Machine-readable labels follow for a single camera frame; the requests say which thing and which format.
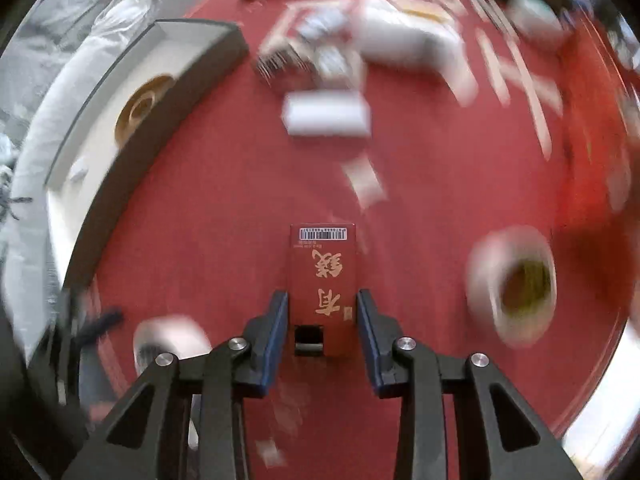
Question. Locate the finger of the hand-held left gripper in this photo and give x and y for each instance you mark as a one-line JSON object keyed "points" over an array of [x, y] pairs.
{"points": [[102, 322]]}

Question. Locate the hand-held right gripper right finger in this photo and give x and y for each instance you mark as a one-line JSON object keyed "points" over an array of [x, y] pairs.
{"points": [[369, 345]]}

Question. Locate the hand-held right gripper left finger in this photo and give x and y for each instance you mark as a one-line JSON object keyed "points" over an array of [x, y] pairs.
{"points": [[277, 340]]}

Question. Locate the white bottle with yellow label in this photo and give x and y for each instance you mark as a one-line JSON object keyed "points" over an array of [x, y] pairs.
{"points": [[175, 332]]}

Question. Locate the red box with gold print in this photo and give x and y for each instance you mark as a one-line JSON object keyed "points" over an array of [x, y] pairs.
{"points": [[322, 270]]}

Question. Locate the white tape roll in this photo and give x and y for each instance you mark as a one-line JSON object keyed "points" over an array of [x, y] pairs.
{"points": [[487, 280]]}

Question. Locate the grey shallow tray box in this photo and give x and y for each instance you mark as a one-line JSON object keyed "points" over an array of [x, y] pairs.
{"points": [[90, 125]]}

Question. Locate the small white card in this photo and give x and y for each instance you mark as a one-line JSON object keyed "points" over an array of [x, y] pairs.
{"points": [[270, 454], [365, 182]]}

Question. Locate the red printed tablecloth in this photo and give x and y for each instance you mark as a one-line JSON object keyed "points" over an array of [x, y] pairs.
{"points": [[240, 200]]}

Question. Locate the brown tape roll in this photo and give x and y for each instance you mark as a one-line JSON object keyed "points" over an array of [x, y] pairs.
{"points": [[131, 122]]}

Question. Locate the white rectangular box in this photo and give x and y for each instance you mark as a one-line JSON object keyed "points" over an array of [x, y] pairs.
{"points": [[325, 112]]}

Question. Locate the grey sofa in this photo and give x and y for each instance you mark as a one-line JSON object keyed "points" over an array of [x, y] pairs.
{"points": [[60, 85]]}

